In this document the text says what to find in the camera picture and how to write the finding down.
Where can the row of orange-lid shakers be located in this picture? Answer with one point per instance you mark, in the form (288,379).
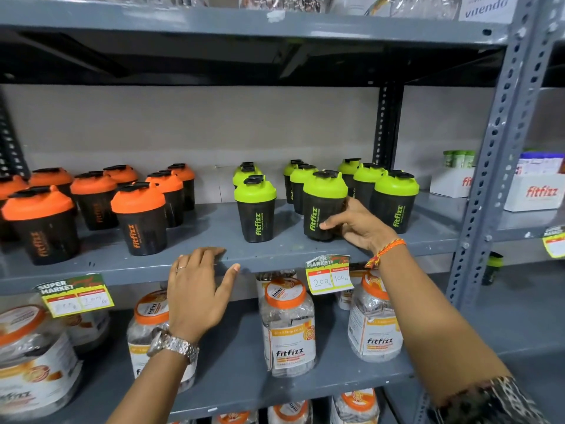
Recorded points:
(141,225)

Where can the silver metal wristwatch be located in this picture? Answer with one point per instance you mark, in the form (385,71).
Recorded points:
(176,345)

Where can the person's right hand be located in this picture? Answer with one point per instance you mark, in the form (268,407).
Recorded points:
(364,227)

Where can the patterned dark sleeve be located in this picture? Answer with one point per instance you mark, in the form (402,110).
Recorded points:
(490,404)

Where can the grey metal shelving rack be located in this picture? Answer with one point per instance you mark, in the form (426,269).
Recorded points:
(247,21)
(521,313)

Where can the group of orange-lid jars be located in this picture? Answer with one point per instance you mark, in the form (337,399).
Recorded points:
(289,335)

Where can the clear plastic package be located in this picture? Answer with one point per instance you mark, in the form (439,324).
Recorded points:
(419,5)
(282,2)

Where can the person's left thumb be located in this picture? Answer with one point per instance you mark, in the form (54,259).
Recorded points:
(228,282)

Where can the white printed sign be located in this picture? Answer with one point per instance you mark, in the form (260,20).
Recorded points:
(487,7)

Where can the small white cardboard box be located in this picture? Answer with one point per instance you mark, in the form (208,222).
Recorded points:
(450,183)

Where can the row of green-lid shakers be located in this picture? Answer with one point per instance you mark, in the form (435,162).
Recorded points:
(256,211)

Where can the person's left middle finger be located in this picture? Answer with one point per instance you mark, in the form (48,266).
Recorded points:
(199,258)

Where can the person's right forearm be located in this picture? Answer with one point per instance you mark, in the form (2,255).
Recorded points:
(430,322)

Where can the large white cardboard box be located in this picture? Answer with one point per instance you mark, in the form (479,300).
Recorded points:
(536,192)

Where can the blue-lid white container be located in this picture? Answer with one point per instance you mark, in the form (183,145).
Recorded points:
(543,161)

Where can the orange-lid clear plastic jar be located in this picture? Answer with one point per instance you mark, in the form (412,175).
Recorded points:
(355,408)
(289,412)
(234,418)

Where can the person's right thumb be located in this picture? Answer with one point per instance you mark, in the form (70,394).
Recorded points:
(335,221)

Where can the yellow red price tag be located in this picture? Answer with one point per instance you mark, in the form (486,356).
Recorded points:
(75,295)
(329,275)
(555,245)

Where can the green tubes bundle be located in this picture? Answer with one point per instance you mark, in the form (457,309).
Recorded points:
(459,158)

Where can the person's left forearm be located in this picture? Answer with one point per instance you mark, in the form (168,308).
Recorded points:
(152,388)

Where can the green-lid black shaker bottle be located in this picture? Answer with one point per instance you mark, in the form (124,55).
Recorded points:
(322,207)

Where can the person's left hand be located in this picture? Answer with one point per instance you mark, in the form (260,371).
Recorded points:
(194,295)

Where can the small green-lid dark bottle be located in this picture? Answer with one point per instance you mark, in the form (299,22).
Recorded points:
(492,269)

